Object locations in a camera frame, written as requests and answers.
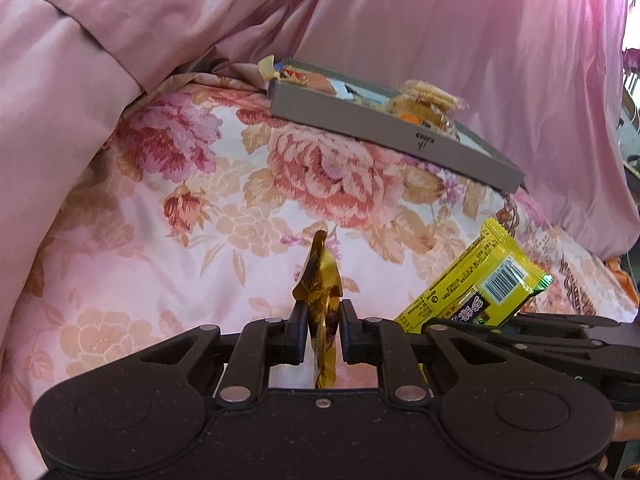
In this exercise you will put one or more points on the clear bread packet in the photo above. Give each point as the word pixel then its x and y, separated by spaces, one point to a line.
pixel 415 110

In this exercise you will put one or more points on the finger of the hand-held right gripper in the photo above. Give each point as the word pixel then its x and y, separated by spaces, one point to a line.
pixel 560 321
pixel 550 352

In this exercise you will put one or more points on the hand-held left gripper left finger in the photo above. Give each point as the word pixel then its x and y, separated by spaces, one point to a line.
pixel 299 335

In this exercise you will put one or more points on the gold foil snack packet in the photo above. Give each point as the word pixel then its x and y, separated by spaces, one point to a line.
pixel 322 280

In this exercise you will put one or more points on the orange cloth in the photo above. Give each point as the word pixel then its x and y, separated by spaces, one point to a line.
pixel 625 280

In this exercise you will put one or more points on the yellow snack bar packet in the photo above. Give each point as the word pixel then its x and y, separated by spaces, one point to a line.
pixel 480 285

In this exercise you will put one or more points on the floral bed sheet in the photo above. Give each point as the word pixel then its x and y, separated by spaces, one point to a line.
pixel 175 200

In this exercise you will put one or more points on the person's right hand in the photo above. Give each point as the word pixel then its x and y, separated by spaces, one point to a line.
pixel 627 427

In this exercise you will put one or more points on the grey cardboard box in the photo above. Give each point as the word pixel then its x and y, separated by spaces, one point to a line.
pixel 350 115

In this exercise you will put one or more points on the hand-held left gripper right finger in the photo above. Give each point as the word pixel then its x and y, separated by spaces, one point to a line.
pixel 350 335

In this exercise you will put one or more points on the pink curtain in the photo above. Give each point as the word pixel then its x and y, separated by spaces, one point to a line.
pixel 450 25

